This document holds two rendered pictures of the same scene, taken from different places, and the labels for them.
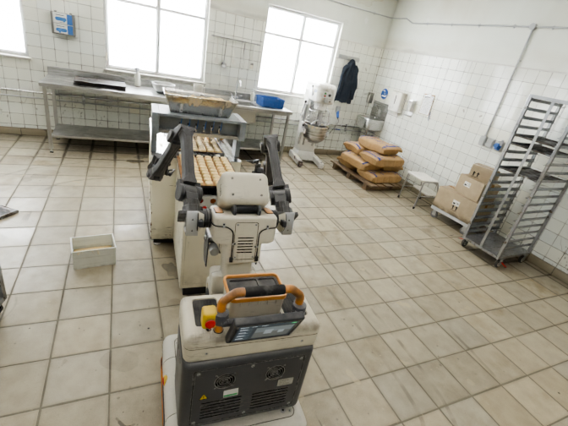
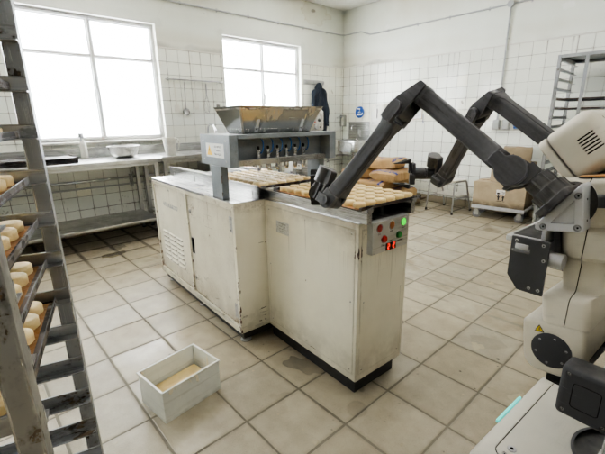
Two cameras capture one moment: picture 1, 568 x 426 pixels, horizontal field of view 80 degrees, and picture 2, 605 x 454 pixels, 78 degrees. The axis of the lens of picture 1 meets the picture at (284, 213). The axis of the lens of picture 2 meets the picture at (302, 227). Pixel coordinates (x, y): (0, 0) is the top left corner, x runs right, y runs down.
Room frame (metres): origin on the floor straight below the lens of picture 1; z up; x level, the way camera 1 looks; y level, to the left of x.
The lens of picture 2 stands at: (0.59, 1.20, 1.25)
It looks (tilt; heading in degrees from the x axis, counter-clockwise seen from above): 16 degrees down; 346
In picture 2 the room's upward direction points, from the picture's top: 1 degrees counter-clockwise
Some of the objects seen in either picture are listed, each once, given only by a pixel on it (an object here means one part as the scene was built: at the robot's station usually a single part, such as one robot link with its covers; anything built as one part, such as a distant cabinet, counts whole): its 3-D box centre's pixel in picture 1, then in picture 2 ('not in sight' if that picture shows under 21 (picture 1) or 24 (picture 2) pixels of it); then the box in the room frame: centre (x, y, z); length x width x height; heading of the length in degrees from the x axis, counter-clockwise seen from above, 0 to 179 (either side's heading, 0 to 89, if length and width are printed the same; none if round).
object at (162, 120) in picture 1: (197, 133); (271, 162); (2.79, 0.84, 1.01); 0.72 x 0.33 x 0.34; 115
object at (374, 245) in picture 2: (211, 205); (388, 233); (2.00, 0.47, 0.77); 0.24 x 0.04 x 0.14; 115
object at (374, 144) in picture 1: (379, 145); (382, 162); (5.81, -1.33, 0.62); 0.72 x 0.42 x 0.17; 34
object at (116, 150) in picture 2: (163, 88); (123, 151); (5.09, 2.08, 0.94); 0.33 x 0.33 x 0.12
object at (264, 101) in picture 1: (270, 101); not in sight; (5.85, 0.60, 0.95); 0.40 x 0.30 x 0.14; 121
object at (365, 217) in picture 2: not in sight; (241, 186); (2.83, 1.02, 0.87); 2.01 x 0.03 x 0.07; 25
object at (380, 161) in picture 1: (383, 158); (393, 174); (5.59, -1.42, 0.47); 0.72 x 0.42 x 0.17; 123
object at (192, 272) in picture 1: (200, 221); (329, 276); (2.33, 0.63, 0.45); 0.70 x 0.34 x 0.90; 25
